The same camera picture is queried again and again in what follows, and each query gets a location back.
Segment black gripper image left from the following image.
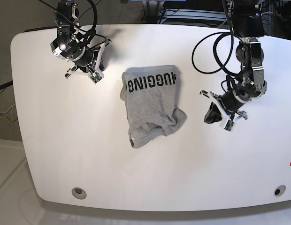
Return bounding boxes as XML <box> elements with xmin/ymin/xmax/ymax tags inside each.
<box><xmin>74</xmin><ymin>48</ymin><xmax>105</xmax><ymax>72</ymax></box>

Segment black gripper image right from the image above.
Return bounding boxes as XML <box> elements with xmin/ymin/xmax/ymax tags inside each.
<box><xmin>204</xmin><ymin>90</ymin><xmax>246</xmax><ymax>124</ymax></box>

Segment grey T-shirt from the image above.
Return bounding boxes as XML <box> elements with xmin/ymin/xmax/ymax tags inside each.
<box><xmin>120</xmin><ymin>65</ymin><xmax>187</xmax><ymax>149</ymax></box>

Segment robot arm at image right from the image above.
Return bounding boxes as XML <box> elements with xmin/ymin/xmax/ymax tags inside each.
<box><xmin>202</xmin><ymin>0</ymin><xmax>267</xmax><ymax>127</ymax></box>

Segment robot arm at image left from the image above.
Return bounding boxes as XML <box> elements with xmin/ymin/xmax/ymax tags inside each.
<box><xmin>51</xmin><ymin>0</ymin><xmax>105</xmax><ymax>73</ymax></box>

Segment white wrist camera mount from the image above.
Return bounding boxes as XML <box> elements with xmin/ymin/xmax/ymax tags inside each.
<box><xmin>200</xmin><ymin>90</ymin><xmax>248</xmax><ymax>132</ymax></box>
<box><xmin>64</xmin><ymin>38</ymin><xmax>113</xmax><ymax>85</ymax></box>

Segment black looped cable left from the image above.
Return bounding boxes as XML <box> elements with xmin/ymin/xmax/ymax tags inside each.
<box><xmin>77</xmin><ymin>0</ymin><xmax>107</xmax><ymax>45</ymax></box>

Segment black looped cable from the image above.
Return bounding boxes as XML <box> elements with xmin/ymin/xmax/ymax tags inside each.
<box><xmin>77</xmin><ymin>0</ymin><xmax>107</xmax><ymax>45</ymax></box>
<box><xmin>191</xmin><ymin>31</ymin><xmax>242</xmax><ymax>77</ymax></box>

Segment black looped cable right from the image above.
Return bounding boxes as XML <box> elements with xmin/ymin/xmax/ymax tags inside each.
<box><xmin>191</xmin><ymin>31</ymin><xmax>242</xmax><ymax>77</ymax></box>

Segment white and yellow floor cables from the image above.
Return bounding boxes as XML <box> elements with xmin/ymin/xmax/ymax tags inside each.
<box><xmin>0</xmin><ymin>105</ymin><xmax>17</xmax><ymax>124</ymax></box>

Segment grey table cable grommet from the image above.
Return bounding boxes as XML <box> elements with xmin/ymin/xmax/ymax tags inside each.
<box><xmin>274</xmin><ymin>185</ymin><xmax>286</xmax><ymax>196</ymax></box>

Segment aluminium extrusion frame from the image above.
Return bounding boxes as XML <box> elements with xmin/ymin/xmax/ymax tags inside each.
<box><xmin>161</xmin><ymin>8</ymin><xmax>227</xmax><ymax>25</ymax></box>

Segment beige table cable grommet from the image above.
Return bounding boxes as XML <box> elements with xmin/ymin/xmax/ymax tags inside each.
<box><xmin>71</xmin><ymin>187</ymin><xmax>87</xmax><ymax>200</ymax></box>

